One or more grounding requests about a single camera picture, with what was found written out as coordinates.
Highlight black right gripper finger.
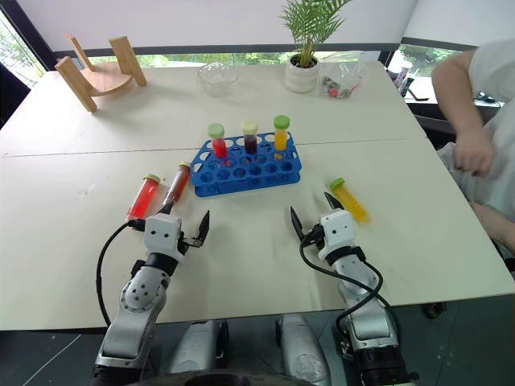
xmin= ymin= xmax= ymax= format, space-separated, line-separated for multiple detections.
xmin=290 ymin=205 xmax=308 ymax=243
xmin=323 ymin=191 xmax=344 ymax=213

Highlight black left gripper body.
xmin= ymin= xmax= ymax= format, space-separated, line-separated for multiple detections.
xmin=176 ymin=228 xmax=204 ymax=256

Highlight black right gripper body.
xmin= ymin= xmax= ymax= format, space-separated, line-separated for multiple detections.
xmin=302 ymin=224 xmax=325 ymax=251

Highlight orange tube green cap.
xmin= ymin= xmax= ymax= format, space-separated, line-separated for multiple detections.
xmin=329 ymin=176 xmax=372 ymax=225
xmin=272 ymin=114 xmax=291 ymax=162

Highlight red tube green cap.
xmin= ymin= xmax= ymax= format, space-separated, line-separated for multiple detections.
xmin=207 ymin=122 xmax=228 ymax=160
xmin=126 ymin=173 xmax=163 ymax=222

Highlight dark red tube pale cap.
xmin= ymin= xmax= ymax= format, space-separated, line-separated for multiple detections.
xmin=241 ymin=120 xmax=260 ymax=156
xmin=160 ymin=161 xmax=192 ymax=207

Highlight blue test tube rack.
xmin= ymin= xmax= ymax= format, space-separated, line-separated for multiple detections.
xmin=189 ymin=132 xmax=304 ymax=199

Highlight person's bare hand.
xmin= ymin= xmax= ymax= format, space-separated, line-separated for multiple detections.
xmin=453 ymin=129 xmax=496 ymax=178

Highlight silver rounded robot leg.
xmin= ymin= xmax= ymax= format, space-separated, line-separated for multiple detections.
xmin=167 ymin=318 xmax=229 ymax=379
xmin=274 ymin=313 xmax=332 ymax=386

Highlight clear plastic bag with parts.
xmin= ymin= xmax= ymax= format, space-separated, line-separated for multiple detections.
xmin=319 ymin=61 xmax=369 ymax=101

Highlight white plant pot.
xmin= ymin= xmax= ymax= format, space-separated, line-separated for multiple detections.
xmin=284 ymin=54 xmax=322 ymax=95

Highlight black chair caster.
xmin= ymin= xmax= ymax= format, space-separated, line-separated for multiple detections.
xmin=421 ymin=302 xmax=448 ymax=320

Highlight clear glass bowl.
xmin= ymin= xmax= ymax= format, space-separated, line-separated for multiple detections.
xmin=196 ymin=60 xmax=240 ymax=100

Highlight items on window sill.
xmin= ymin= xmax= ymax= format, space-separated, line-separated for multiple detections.
xmin=393 ymin=64 xmax=431 ymax=102

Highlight wooden stool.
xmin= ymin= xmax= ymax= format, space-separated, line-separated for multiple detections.
xmin=54 ymin=33 xmax=149 ymax=114

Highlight green palm plant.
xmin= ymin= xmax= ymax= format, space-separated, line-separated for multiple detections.
xmin=278 ymin=0 xmax=356 ymax=68

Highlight person's white clothed body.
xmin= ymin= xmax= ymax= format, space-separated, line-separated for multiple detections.
xmin=436 ymin=37 xmax=515 ymax=247

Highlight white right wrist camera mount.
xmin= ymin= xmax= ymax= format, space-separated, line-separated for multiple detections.
xmin=318 ymin=208 xmax=357 ymax=263

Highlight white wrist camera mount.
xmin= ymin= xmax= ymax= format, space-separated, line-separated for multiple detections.
xmin=143 ymin=213 xmax=183 ymax=263
xmin=318 ymin=208 xmax=357 ymax=263

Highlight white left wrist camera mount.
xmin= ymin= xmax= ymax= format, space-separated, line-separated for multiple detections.
xmin=143 ymin=213 xmax=183 ymax=263

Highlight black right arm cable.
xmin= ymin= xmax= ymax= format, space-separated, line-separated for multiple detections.
xmin=299 ymin=236 xmax=403 ymax=351

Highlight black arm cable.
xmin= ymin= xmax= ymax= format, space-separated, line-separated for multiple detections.
xmin=299 ymin=236 xmax=403 ymax=351
xmin=95 ymin=219 xmax=146 ymax=327

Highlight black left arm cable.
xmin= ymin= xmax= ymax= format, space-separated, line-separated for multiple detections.
xmin=95 ymin=219 xmax=146 ymax=327

